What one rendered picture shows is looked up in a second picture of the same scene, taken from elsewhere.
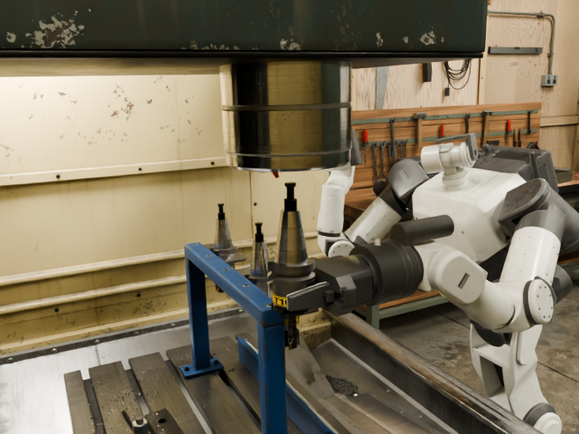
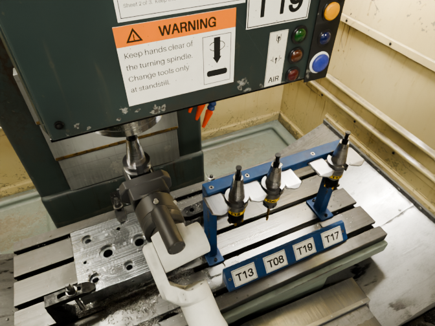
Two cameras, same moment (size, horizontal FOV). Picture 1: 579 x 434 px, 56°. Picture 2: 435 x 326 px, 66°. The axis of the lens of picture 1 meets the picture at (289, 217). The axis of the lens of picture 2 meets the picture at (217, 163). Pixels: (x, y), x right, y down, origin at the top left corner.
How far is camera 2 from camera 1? 1.10 m
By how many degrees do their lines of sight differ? 82
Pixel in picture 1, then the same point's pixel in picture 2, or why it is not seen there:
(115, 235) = (402, 106)
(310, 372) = (404, 305)
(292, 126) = not seen: hidden behind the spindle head
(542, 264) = not seen: outside the picture
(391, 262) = (140, 211)
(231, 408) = (274, 228)
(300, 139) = not seen: hidden behind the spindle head
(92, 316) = (366, 140)
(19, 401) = (306, 144)
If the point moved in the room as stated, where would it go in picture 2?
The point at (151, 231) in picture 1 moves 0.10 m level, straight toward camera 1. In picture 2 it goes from (424, 121) to (399, 125)
